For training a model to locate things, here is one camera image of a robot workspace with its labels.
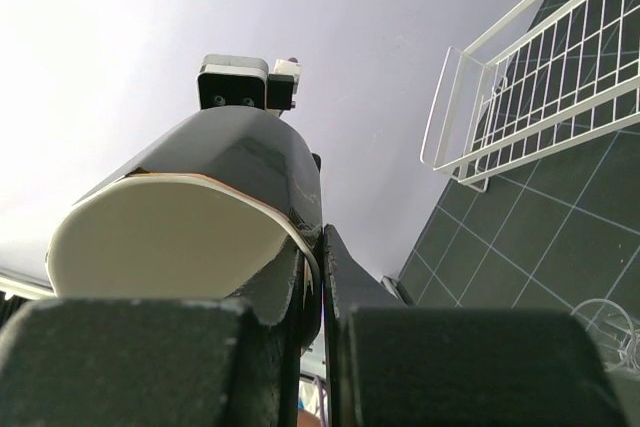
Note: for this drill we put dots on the small clear glass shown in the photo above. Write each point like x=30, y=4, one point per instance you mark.
x=614, y=332

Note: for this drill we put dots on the black ceramic mug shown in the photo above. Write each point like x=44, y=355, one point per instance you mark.
x=196, y=215

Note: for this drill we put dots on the black grid mat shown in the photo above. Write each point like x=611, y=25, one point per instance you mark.
x=549, y=234

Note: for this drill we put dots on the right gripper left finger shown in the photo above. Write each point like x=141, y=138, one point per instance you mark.
x=88, y=362

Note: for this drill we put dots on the left aluminium frame post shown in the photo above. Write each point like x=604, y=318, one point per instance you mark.
x=24, y=286

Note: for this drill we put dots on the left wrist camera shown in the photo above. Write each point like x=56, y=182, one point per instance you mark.
x=226, y=80

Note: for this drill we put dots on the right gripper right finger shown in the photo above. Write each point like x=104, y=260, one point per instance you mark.
x=390, y=364

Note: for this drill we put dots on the white wire dish rack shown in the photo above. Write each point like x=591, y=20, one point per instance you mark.
x=547, y=76

